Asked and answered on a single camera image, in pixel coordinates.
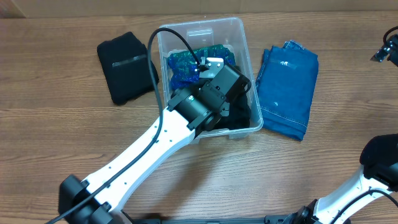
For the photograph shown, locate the shiny blue green garment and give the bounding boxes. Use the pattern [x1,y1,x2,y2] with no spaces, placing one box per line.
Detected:
[167,44,236,90]

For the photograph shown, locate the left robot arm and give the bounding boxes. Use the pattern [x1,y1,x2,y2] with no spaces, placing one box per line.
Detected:
[51,65,251,223]

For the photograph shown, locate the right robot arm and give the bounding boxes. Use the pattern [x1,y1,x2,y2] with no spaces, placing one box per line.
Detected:
[263,134,397,224]

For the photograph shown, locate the clear plastic storage bin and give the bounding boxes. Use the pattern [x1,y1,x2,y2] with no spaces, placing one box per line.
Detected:
[157,17,263,144]

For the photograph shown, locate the folded blue jeans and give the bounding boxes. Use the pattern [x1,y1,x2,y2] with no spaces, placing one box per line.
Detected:
[256,40,319,141]

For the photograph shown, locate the folded black garment with tape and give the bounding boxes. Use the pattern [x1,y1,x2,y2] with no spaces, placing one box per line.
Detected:
[97,32,159,105]

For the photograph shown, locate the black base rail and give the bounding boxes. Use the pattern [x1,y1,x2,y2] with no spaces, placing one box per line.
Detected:
[127,215,287,224]

